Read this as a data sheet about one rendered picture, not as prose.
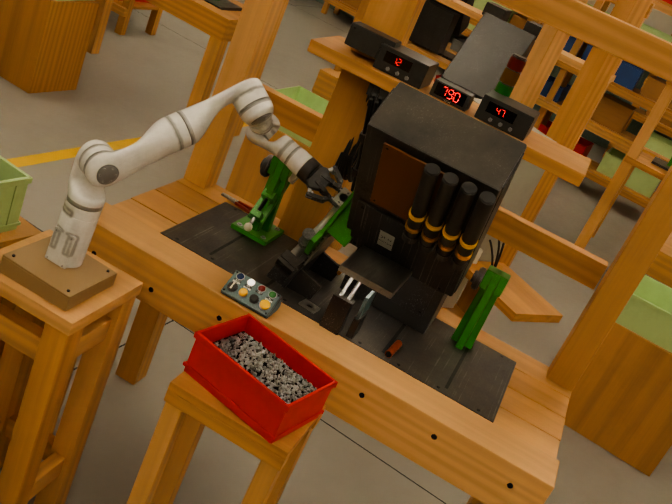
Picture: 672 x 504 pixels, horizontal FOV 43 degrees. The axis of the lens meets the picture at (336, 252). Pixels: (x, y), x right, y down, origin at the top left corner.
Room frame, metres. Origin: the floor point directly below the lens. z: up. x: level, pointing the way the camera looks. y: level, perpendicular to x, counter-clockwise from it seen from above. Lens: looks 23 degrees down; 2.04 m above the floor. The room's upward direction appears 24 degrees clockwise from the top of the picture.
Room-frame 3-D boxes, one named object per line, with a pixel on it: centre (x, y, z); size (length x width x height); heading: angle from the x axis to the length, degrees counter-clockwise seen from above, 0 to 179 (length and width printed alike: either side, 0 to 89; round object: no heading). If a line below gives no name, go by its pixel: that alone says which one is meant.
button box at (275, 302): (2.08, 0.16, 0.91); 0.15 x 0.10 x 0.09; 78
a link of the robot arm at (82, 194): (1.89, 0.62, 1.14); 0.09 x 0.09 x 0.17; 46
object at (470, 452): (2.05, -0.03, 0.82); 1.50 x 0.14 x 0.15; 78
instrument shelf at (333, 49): (2.58, -0.14, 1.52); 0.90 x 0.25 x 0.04; 78
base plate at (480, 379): (2.33, -0.08, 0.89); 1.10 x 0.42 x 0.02; 78
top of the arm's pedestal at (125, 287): (1.89, 0.63, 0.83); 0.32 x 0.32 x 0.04; 79
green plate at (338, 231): (2.28, 0.00, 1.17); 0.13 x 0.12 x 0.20; 78
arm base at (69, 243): (1.89, 0.63, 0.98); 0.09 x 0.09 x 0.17; 81
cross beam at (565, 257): (2.69, -0.16, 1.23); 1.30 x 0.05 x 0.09; 78
